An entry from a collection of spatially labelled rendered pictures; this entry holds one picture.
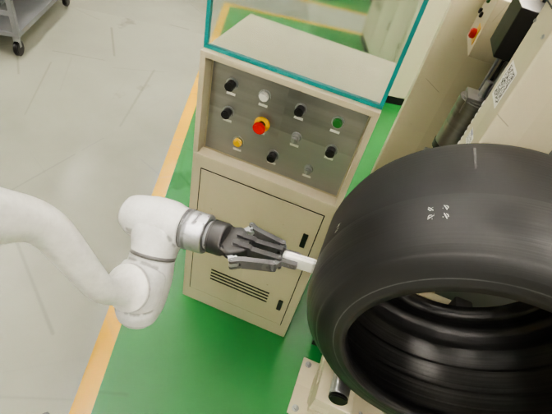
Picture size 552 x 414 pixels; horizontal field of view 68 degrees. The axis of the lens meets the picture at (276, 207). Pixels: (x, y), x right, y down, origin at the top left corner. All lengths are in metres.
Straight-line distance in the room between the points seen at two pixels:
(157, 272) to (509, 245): 0.66
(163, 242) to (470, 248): 0.59
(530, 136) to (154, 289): 0.81
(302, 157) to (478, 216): 0.83
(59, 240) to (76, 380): 1.35
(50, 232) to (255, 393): 1.44
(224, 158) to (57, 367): 1.13
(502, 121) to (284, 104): 0.64
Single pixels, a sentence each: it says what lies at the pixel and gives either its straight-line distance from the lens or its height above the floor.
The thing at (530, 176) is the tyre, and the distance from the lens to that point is 0.74.
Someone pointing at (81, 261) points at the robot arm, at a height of 1.22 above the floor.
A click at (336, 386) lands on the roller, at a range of 1.01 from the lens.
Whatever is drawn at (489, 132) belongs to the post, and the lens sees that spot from 0.92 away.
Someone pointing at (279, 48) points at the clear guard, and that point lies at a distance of 1.22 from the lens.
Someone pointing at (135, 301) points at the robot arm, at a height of 1.04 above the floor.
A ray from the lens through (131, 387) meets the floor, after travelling 1.95.
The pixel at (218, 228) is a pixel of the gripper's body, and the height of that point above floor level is 1.16.
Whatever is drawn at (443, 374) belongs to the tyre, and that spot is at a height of 0.93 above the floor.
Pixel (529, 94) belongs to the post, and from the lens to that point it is 0.90.
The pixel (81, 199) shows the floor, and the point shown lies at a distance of 2.62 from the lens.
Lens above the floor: 1.80
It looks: 43 degrees down
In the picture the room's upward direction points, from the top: 16 degrees clockwise
